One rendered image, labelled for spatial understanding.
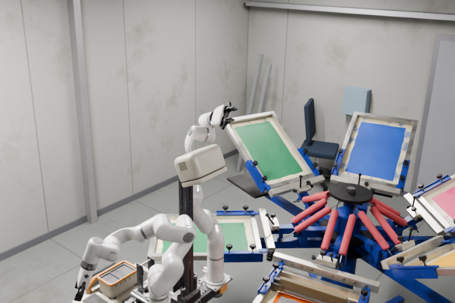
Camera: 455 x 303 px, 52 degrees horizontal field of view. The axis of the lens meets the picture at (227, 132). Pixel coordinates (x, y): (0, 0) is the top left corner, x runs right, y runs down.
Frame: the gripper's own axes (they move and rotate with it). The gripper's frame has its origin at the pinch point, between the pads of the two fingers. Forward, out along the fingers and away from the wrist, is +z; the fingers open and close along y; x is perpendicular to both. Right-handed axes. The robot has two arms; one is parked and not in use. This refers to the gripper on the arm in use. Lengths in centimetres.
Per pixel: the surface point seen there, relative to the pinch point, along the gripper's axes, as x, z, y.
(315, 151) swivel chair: 290, -294, 100
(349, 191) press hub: 140, -63, 3
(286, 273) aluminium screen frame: 99, -62, -64
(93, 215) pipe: 50, -368, -55
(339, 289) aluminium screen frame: 120, -34, -65
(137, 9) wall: 10, -317, 180
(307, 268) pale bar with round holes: 109, -54, -57
